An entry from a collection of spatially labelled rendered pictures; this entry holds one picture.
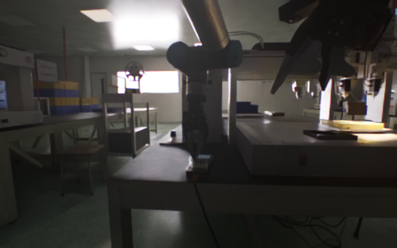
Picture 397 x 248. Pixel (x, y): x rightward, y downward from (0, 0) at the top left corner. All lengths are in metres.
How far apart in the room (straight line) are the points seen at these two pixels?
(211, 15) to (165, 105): 7.83
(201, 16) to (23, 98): 2.03
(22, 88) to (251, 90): 7.18
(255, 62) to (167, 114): 7.35
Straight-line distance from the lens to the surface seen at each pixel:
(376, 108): 1.33
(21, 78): 2.33
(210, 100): 1.06
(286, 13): 0.43
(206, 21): 0.48
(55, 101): 3.88
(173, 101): 8.17
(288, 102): 8.54
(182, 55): 0.59
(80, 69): 9.52
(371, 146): 0.75
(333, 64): 0.45
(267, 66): 1.05
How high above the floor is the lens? 0.99
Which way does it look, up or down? 7 degrees down
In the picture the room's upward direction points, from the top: straight up
